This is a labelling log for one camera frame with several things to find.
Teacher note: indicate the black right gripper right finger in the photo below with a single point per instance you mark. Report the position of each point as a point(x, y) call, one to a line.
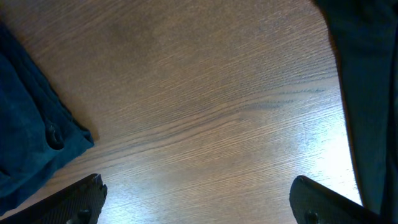
point(313, 203)

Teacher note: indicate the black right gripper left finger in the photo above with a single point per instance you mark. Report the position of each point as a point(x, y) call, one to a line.
point(81, 202)

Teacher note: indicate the dark navy blue shorts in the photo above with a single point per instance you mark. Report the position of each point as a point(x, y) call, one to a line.
point(38, 133)

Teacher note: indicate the black garment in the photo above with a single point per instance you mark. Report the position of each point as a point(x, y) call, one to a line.
point(364, 33)

